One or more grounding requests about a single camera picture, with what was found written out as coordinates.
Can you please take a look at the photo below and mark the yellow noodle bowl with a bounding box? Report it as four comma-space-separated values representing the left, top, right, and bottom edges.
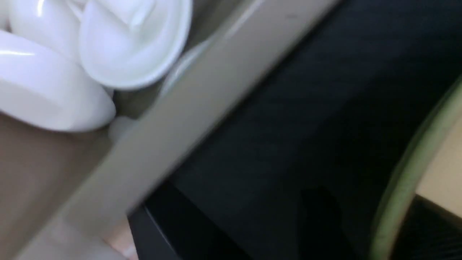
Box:
367, 77, 461, 260

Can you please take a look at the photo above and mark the black plastic serving tray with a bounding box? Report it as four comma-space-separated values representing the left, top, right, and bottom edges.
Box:
129, 0, 461, 260

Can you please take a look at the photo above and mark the pile of white spoons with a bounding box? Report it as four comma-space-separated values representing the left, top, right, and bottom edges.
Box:
0, 0, 194, 132

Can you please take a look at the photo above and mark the olive plastic spoon bin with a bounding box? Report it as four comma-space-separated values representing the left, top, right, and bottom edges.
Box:
1, 0, 338, 260

